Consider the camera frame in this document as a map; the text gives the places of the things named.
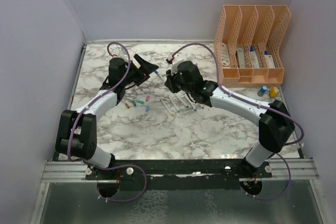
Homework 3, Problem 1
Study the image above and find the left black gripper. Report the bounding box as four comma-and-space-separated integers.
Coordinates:
121, 54, 158, 87

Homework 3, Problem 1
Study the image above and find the green cap marker pen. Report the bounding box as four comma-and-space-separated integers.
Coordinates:
169, 96, 181, 113

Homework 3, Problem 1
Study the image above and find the brown cap marker pen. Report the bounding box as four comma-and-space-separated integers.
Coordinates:
160, 99, 174, 117

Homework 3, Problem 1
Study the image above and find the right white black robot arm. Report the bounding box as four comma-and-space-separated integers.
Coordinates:
165, 60, 295, 177

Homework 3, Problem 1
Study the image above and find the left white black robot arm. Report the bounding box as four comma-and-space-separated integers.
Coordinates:
55, 54, 159, 179

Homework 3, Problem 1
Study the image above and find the white booklet in organizer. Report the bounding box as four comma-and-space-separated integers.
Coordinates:
218, 43, 230, 68

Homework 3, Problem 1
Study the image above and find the orange plastic file organizer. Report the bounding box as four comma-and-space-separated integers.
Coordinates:
214, 5, 291, 88

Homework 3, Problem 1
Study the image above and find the white blue box in organizer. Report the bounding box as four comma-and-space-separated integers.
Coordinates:
249, 45, 260, 68

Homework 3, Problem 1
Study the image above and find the blue small bottle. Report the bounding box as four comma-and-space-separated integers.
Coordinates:
257, 86, 268, 97

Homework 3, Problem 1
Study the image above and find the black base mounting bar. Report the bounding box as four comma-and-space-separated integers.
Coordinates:
85, 158, 274, 182

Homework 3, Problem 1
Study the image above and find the white red box in organizer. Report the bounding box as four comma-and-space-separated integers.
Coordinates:
264, 50, 275, 68

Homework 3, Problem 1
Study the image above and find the yellow small bottle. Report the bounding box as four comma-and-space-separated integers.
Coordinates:
269, 87, 279, 98

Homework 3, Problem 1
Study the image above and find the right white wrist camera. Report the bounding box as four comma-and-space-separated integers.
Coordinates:
166, 56, 185, 75

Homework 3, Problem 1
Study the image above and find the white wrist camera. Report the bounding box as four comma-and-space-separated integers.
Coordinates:
118, 49, 128, 60
166, 56, 185, 75

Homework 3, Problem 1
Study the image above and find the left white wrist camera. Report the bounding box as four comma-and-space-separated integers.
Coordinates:
118, 49, 128, 60

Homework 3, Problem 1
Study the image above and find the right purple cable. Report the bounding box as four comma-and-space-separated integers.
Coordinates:
170, 42, 305, 200

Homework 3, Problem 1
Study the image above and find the purple cable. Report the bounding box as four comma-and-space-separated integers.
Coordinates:
170, 42, 305, 200
67, 42, 147, 203

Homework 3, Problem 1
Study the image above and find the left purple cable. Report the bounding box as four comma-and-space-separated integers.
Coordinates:
67, 42, 147, 203

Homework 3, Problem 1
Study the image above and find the aluminium frame rail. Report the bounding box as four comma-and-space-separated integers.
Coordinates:
41, 158, 320, 183

